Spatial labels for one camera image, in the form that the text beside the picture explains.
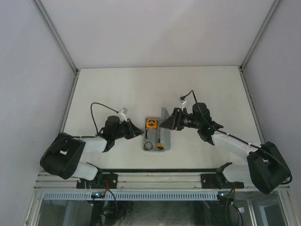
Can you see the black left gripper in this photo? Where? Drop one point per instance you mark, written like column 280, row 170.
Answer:
column 136, row 132

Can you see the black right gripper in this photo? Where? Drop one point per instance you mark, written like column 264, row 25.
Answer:
column 173, row 122

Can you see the orange tape measure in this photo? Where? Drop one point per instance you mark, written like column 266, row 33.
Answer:
column 151, row 123

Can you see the grey plastic tool case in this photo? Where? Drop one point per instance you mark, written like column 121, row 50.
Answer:
column 157, row 135

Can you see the orange hex key set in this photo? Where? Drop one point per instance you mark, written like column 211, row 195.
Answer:
column 159, row 147

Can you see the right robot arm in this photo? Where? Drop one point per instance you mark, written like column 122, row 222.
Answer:
column 265, row 167

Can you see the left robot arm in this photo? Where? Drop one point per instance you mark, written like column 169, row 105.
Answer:
column 63, row 156

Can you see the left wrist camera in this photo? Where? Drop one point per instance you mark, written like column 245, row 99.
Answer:
column 122, row 114

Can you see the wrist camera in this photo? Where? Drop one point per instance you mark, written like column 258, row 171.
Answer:
column 183, row 101
column 122, row 114

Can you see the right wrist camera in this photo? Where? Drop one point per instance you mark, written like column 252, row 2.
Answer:
column 183, row 101

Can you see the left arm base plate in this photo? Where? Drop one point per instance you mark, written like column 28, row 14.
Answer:
column 101, row 181

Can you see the grey slotted cable duct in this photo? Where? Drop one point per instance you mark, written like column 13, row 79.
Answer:
column 132, row 196

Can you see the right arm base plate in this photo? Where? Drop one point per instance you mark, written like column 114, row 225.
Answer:
column 217, row 181

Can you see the aluminium front rail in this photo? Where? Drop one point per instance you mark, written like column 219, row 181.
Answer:
column 126, row 181

